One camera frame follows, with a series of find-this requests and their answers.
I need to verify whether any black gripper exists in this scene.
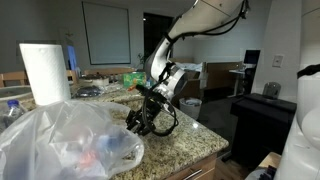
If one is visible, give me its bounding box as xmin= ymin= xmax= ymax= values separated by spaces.
xmin=125 ymin=91 xmax=166 ymax=136

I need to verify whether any clear plastic bag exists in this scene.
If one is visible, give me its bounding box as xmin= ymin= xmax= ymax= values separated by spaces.
xmin=0 ymin=101 xmax=144 ymax=180

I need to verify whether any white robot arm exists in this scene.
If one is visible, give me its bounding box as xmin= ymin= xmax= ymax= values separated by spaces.
xmin=137 ymin=0 xmax=320 ymax=180

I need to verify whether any green tissue box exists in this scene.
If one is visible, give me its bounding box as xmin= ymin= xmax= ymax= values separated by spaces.
xmin=123 ymin=72 xmax=146 ymax=88

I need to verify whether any white paper towel roll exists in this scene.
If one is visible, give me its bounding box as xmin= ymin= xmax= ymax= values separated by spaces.
xmin=19 ymin=43 xmax=71 ymax=106

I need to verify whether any black stand cabinet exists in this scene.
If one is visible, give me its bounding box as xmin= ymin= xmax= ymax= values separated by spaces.
xmin=230 ymin=93 xmax=297 ymax=168

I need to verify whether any bottle far left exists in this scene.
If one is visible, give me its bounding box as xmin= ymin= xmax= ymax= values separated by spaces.
xmin=0 ymin=99 xmax=27 ymax=130

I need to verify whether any wall outlet plate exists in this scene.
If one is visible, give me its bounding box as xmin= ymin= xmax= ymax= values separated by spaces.
xmin=272 ymin=54 xmax=284 ymax=68

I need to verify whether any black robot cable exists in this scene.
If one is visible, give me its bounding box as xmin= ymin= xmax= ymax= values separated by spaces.
xmin=141 ymin=0 xmax=251 ymax=138

